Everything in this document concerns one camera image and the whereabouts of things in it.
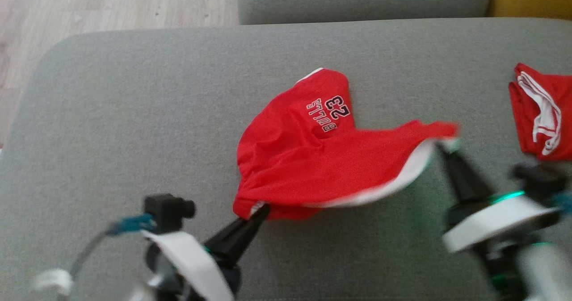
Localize left camera cable blue plug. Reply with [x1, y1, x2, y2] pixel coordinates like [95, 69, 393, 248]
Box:
[67, 213, 155, 284]

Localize red basketball shorts white hem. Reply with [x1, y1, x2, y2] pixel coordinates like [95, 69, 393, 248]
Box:
[232, 68, 461, 222]

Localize right camera cable blue plug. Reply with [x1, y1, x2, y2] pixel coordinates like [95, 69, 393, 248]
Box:
[551, 192, 572, 215]

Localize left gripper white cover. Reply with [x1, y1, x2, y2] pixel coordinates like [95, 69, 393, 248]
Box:
[141, 203, 271, 301]

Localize camera cable blue plug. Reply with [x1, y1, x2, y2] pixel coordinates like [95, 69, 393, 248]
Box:
[67, 213, 155, 284]
[551, 192, 572, 215]

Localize red basketball jersey white sleeves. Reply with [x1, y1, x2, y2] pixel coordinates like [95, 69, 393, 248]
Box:
[508, 63, 572, 162]

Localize grey fabric sofa seat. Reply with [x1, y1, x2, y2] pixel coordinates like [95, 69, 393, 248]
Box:
[0, 17, 572, 301]

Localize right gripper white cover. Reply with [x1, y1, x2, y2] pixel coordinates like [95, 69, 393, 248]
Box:
[438, 140, 559, 254]

